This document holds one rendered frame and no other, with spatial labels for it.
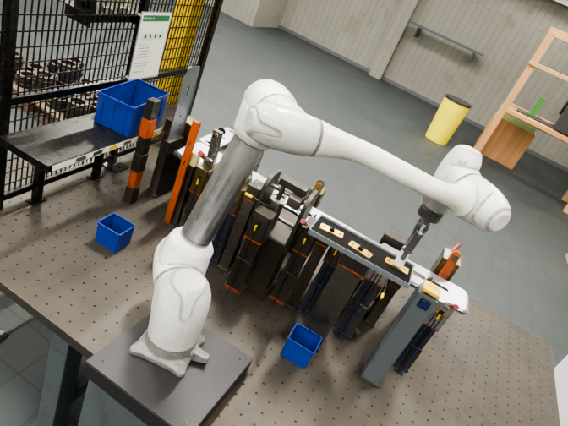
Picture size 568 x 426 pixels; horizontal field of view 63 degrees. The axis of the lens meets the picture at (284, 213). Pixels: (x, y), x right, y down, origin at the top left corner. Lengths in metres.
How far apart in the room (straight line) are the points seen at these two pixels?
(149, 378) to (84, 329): 0.30
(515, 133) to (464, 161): 7.68
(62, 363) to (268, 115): 1.12
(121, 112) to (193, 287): 0.90
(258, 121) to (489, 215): 0.63
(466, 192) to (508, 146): 7.84
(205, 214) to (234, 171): 0.17
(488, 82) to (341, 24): 3.55
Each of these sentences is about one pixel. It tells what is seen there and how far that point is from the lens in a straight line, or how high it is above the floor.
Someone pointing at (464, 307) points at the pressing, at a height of 1.00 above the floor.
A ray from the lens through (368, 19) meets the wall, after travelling 11.59.
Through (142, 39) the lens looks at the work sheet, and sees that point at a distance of 2.22.
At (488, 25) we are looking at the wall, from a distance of 11.18.
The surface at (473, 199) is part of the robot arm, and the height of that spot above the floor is 1.54.
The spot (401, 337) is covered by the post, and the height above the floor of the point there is 0.95.
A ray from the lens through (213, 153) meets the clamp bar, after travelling 1.89.
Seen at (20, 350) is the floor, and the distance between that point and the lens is 2.47.
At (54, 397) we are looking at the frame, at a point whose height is 0.30.
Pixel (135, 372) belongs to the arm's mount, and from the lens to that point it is 1.47.
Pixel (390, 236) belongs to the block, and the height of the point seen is 1.03.
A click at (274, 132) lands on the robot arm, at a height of 1.52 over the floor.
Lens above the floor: 1.92
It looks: 29 degrees down
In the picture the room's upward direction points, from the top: 24 degrees clockwise
